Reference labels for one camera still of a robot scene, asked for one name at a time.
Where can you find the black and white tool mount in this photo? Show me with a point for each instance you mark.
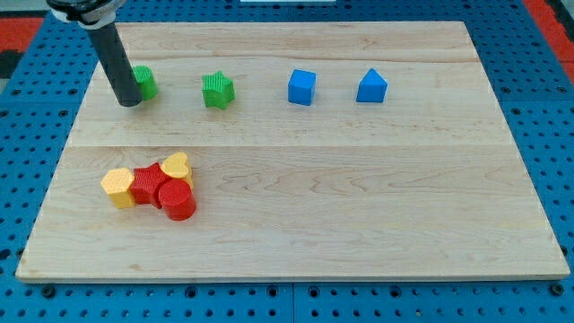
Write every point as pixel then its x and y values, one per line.
pixel 89 14

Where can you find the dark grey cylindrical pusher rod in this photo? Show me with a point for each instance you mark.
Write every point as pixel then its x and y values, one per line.
pixel 115 63

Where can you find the green star block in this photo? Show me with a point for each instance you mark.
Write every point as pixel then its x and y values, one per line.
pixel 218 90

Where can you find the yellow heart block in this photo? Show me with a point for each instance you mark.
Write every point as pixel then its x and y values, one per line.
pixel 177 166

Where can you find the red star block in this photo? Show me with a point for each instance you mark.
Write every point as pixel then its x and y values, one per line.
pixel 146 186

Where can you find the green cylinder block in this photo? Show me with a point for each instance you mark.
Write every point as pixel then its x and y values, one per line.
pixel 145 81

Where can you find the yellow hexagon block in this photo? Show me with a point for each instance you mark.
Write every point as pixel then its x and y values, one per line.
pixel 116 183

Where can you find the red cylinder block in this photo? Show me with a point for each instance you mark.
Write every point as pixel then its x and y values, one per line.
pixel 177 200

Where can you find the light wooden board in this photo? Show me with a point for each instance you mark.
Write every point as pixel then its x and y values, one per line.
pixel 427 186

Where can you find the blue cube block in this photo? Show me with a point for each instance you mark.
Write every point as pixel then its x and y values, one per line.
pixel 301 87

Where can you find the blue triangle block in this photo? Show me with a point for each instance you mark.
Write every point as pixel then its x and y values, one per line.
pixel 372 88

